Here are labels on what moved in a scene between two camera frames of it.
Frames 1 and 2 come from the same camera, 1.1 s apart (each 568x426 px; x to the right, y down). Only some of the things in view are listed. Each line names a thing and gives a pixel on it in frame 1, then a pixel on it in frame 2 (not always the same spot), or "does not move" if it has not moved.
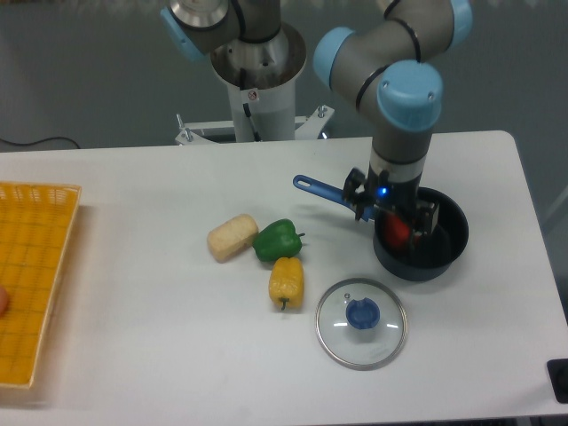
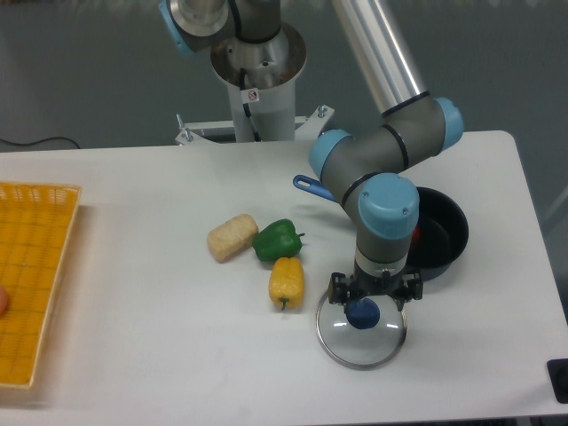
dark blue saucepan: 436,253 does not move
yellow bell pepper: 287,282 does not move
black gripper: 398,195 to 402,286
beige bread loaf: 232,237 does not move
